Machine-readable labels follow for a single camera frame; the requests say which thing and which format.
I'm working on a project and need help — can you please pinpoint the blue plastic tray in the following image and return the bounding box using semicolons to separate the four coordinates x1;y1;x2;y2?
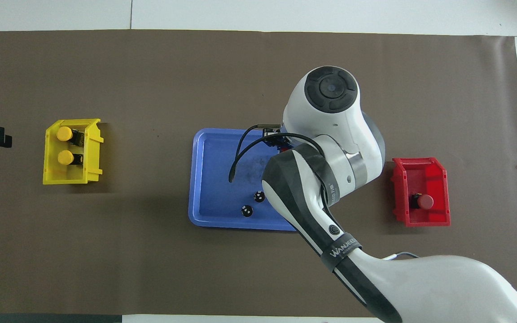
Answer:
188;128;299;232

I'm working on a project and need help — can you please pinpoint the yellow plastic bin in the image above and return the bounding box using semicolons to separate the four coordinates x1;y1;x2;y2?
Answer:
43;118;105;185

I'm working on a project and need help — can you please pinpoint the brown table mat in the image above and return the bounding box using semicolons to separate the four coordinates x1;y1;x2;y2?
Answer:
0;30;517;318

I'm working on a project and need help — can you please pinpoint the yellow push button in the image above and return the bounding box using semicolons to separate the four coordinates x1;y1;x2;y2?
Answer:
56;126;84;146
57;150;84;166

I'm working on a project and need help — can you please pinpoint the red push button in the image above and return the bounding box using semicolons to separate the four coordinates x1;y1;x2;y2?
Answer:
410;193;434;210

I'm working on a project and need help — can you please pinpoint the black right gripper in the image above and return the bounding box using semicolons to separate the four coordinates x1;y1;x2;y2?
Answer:
263;127;295;152

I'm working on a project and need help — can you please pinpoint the red plastic bin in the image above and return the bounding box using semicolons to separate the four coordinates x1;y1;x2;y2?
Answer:
391;157;451;227

